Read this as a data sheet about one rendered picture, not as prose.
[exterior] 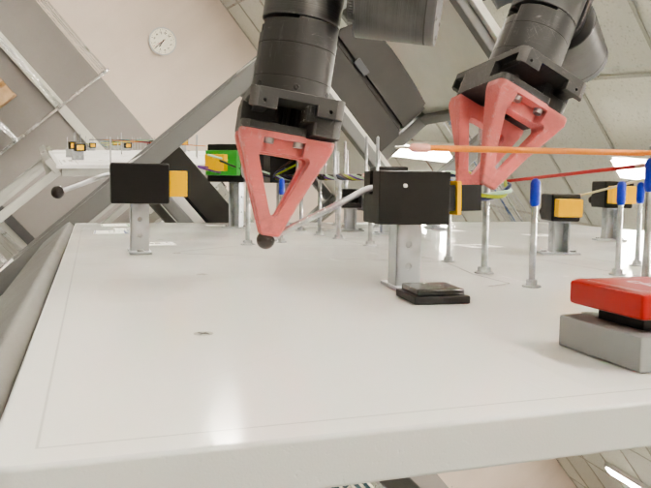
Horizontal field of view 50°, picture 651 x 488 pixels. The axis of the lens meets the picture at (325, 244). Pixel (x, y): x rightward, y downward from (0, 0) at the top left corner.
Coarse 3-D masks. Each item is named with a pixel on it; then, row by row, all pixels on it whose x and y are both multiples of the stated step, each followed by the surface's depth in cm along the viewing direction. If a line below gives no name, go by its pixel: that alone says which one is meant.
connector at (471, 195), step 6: (450, 186) 53; (462, 186) 54; (468, 186) 54; (474, 186) 54; (480, 186) 54; (450, 192) 53; (462, 192) 54; (468, 192) 54; (474, 192) 54; (480, 192) 54; (450, 198) 53; (462, 198) 54; (468, 198) 54; (474, 198) 54; (480, 198) 54; (450, 204) 53; (462, 204) 54; (468, 204) 54; (474, 204) 54; (480, 204) 54; (450, 210) 53; (462, 210) 54; (468, 210) 54; (474, 210) 54
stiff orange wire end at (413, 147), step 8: (416, 144) 42; (424, 144) 42; (416, 152) 43; (424, 152) 43; (480, 152) 43; (488, 152) 43; (496, 152) 43; (504, 152) 43; (512, 152) 43; (520, 152) 43; (528, 152) 43; (536, 152) 43; (544, 152) 43; (552, 152) 44; (560, 152) 44; (568, 152) 44; (576, 152) 44; (584, 152) 44; (592, 152) 44; (600, 152) 44; (608, 152) 44; (616, 152) 44; (624, 152) 44; (632, 152) 44; (640, 152) 44; (648, 152) 44
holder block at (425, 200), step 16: (368, 176) 54; (384, 176) 51; (400, 176) 52; (416, 176) 52; (432, 176) 52; (448, 176) 52; (384, 192) 51; (400, 192) 52; (416, 192) 52; (432, 192) 52; (448, 192) 53; (368, 208) 54; (384, 208) 52; (400, 208) 52; (416, 208) 52; (432, 208) 52; (448, 208) 53; (384, 224) 52; (400, 224) 52; (416, 224) 52; (432, 224) 53; (448, 224) 53
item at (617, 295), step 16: (576, 288) 34; (592, 288) 33; (608, 288) 32; (624, 288) 32; (640, 288) 32; (592, 304) 33; (608, 304) 32; (624, 304) 31; (640, 304) 30; (608, 320) 34; (624, 320) 33; (640, 320) 32
